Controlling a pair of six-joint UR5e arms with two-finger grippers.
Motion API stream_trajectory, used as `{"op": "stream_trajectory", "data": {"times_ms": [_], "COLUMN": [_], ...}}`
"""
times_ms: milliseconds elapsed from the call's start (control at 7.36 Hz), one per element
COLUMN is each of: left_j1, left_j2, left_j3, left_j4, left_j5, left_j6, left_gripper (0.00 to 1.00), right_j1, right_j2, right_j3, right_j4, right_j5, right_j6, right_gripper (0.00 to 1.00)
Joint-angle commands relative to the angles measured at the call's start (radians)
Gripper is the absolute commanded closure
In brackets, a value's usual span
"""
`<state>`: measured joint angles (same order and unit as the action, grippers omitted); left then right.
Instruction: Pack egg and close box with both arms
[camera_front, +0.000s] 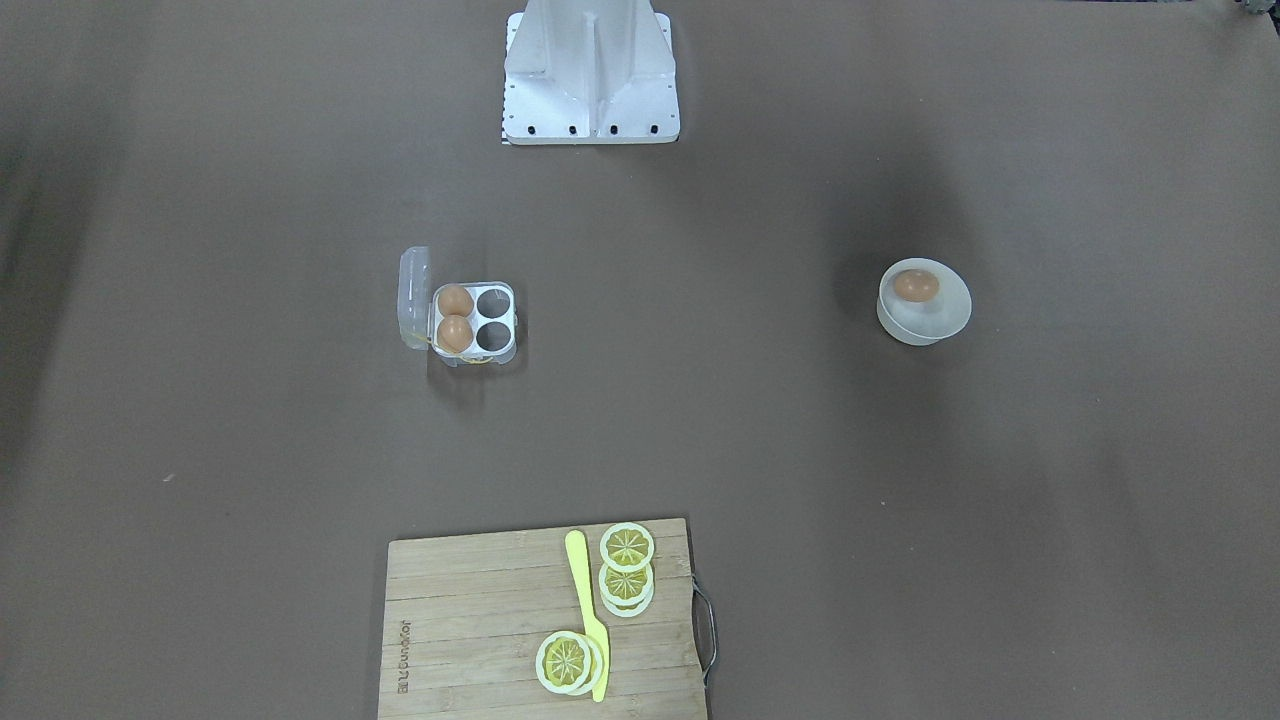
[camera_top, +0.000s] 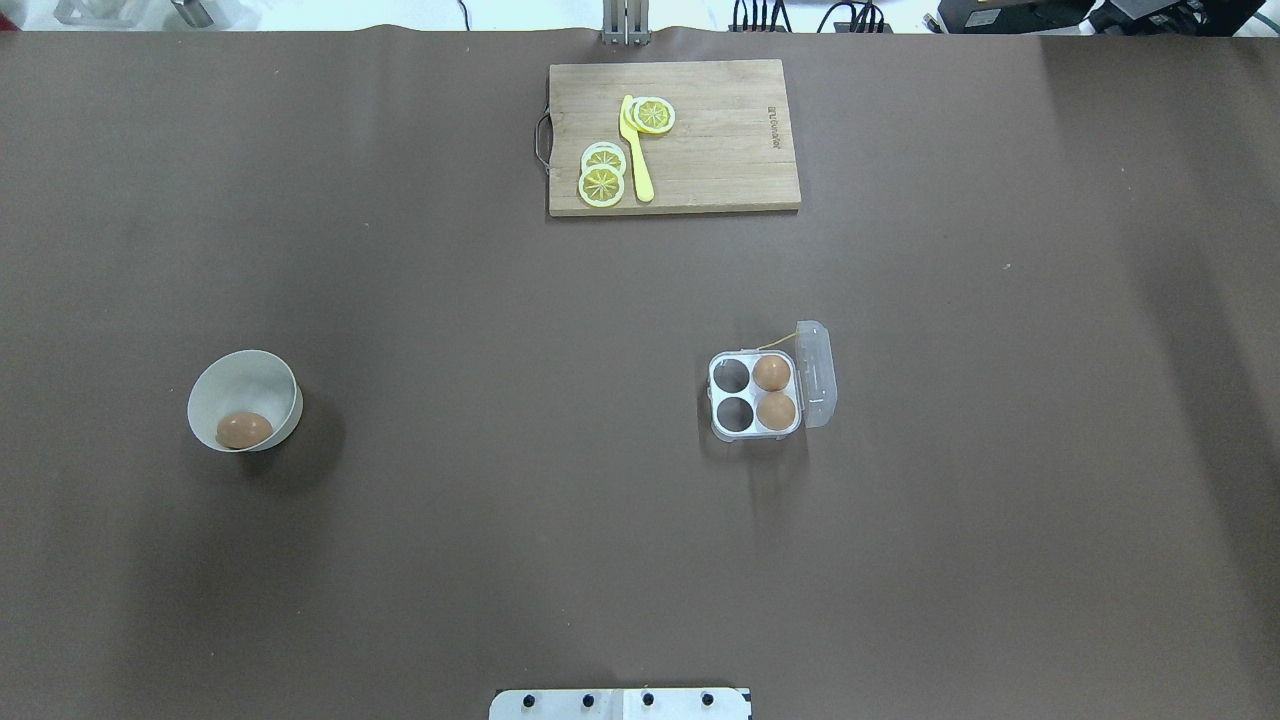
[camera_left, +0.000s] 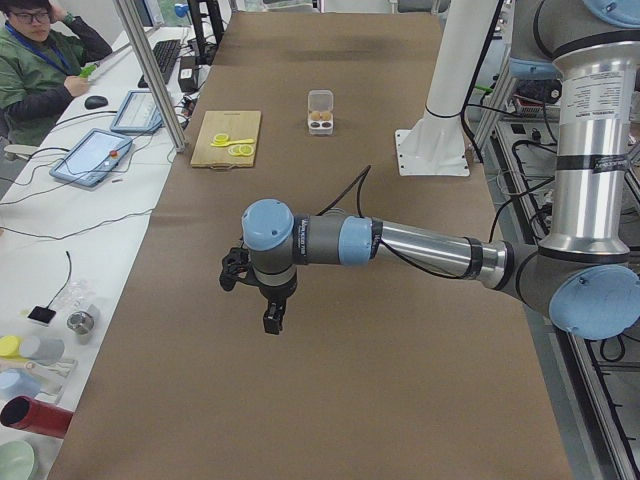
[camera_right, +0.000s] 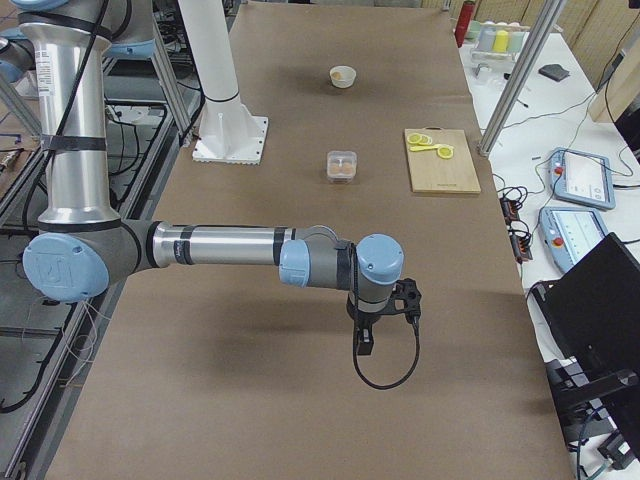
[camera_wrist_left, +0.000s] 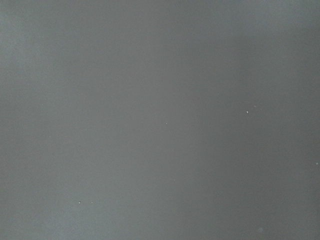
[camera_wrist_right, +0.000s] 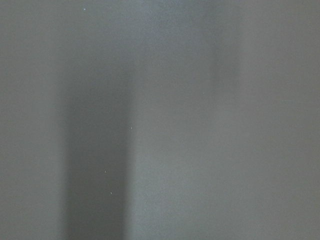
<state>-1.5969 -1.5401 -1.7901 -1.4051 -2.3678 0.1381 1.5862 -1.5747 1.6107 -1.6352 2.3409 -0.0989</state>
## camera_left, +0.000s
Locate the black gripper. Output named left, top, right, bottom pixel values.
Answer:
left=259, top=285, right=288, bottom=335

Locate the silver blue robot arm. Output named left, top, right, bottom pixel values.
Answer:
left=220, top=1, right=639, bottom=340

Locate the clear plastic egg box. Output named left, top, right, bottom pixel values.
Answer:
left=307, top=89, right=334, bottom=136

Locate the black power adapter box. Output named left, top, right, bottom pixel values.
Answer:
left=178, top=56, right=199, bottom=93

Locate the lemon slice rear stacked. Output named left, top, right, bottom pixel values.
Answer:
left=239, top=144, right=254, bottom=156

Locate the yellow plastic knife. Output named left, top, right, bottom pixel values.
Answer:
left=210, top=138, right=255, bottom=147

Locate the lemon slice single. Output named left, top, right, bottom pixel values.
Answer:
left=211, top=133, right=230, bottom=146

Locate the steel cylinder cup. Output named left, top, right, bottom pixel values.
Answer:
left=66, top=305, right=100, bottom=336

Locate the bamboo cutting board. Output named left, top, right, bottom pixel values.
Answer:
left=190, top=110, right=262, bottom=170

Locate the grey cup lying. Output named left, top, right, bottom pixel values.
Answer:
left=19, top=336, right=65, bottom=365

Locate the small black square device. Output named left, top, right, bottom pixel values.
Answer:
left=27, top=306, right=56, bottom=325

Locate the near blue teach pendant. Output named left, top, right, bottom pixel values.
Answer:
left=49, top=129, right=133, bottom=188

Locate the blue teach pendant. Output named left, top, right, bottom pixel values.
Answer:
left=49, top=129, right=133, bottom=188
left=110, top=89, right=162, bottom=135

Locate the far blue teach pendant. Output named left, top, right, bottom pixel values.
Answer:
left=110, top=89, right=162, bottom=135

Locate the yellow cup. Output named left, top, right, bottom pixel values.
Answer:
left=0, top=335, right=22, bottom=358

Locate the red cylinder tube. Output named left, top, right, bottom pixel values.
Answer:
left=1, top=396, right=74, bottom=439

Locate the black monitor stand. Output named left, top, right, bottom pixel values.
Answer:
left=187, top=0, right=232, bottom=67

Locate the black computer mouse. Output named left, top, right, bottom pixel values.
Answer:
left=84, top=95, right=109, bottom=110

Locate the black keyboard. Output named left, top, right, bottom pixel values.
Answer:
left=152, top=39, right=181, bottom=84

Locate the green bowl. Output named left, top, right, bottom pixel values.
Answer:
left=0, top=441, right=37, bottom=480

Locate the person in green jacket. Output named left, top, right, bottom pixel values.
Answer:
left=1, top=1, right=112, bottom=146

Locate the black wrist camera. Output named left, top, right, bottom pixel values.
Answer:
left=219, top=247, right=250, bottom=292

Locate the aluminium frame post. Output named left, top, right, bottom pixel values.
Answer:
left=114, top=0, right=186, bottom=153

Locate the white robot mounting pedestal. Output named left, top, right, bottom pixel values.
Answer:
left=395, top=0, right=501, bottom=177

